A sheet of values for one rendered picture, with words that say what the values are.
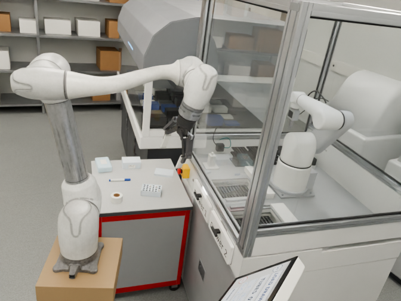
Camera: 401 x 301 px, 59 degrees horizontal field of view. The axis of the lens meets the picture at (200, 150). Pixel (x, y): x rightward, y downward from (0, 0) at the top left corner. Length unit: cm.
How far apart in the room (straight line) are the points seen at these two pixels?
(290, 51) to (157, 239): 149
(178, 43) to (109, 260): 149
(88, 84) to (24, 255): 198
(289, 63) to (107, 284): 110
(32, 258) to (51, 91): 191
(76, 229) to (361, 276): 149
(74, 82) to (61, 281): 80
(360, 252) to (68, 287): 139
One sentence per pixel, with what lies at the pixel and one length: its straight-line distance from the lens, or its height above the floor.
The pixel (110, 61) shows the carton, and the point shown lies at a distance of 552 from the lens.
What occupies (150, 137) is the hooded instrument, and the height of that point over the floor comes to 90.
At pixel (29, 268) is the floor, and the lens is 295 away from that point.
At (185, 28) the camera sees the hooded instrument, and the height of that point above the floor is 170.
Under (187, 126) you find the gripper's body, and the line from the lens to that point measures 138.
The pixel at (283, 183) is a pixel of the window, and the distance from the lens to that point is 149.
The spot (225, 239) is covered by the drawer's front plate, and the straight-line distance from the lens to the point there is 175.
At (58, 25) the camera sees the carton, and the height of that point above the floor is 120.
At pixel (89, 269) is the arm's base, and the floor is 87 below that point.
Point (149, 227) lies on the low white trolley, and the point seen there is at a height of 61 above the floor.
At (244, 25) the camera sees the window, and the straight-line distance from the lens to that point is 163.
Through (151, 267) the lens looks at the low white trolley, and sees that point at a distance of 246.
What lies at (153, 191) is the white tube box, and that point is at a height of 80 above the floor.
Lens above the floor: 202
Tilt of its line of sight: 26 degrees down
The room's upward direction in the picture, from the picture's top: 8 degrees clockwise
